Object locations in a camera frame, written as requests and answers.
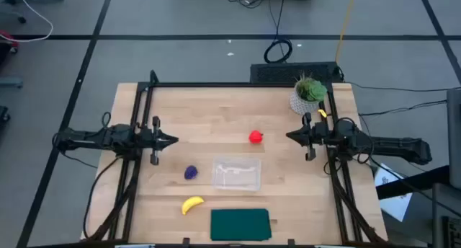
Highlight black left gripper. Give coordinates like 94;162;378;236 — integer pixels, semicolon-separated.
138;115;179;167

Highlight yellow floor cable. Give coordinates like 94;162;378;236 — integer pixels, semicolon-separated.
334;0;358;65

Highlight dark green folded cloth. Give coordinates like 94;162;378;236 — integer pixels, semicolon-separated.
210;208;272;242

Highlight purple toy grapes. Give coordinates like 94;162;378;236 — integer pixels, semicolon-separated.
184;164;199;181

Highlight white paper sheet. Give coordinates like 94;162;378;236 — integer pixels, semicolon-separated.
374;163;413;223

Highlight black keyboard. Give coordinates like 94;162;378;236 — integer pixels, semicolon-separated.
249;61;343;85

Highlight clear plastic container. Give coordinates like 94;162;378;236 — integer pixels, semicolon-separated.
211;155;262;192

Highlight black coiled floor cable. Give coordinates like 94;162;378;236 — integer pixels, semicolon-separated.
264;0;293;64

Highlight black aluminium table frame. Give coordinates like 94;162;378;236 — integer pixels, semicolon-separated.
81;69;389;248

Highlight grey bar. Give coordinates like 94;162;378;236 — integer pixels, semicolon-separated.
0;76;24;89

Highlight succulent in white pot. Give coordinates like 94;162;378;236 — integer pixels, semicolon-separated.
289;73;328;116

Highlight thin black cable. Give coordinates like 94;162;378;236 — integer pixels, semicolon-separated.
347;81;461;94
359;99;448;118

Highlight white floor cable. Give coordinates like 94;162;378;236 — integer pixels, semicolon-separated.
12;0;55;43

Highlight red toy bell pepper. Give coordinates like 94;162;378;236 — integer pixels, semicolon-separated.
248;129;264;145

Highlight black beam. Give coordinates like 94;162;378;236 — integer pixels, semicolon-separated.
376;164;451;200

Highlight grey cabinet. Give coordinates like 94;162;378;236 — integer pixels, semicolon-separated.
446;88;461;190

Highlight black equipment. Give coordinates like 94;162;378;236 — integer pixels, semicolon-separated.
442;215;461;248

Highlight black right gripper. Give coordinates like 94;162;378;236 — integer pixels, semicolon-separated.
286;112;327;162

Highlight red object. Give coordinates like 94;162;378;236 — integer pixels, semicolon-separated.
0;30;19;49

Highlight yellow toy banana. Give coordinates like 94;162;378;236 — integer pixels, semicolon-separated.
181;195;205;216

